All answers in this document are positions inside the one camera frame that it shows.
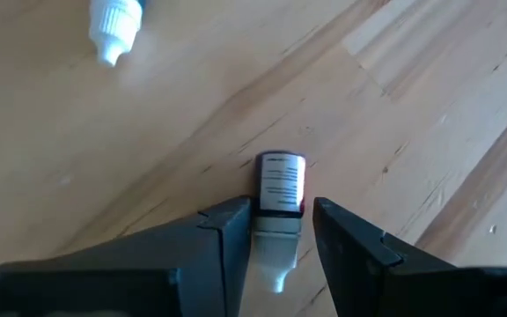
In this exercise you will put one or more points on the small maroon bottle white label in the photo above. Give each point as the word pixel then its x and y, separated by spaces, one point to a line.
pixel 280 185

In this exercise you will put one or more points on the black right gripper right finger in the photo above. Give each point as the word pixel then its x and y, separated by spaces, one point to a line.
pixel 412 290

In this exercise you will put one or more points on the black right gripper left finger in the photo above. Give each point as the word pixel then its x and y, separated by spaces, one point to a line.
pixel 104 290

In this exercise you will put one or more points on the small blue coloring bottle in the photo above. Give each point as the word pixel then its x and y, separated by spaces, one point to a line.
pixel 115 26

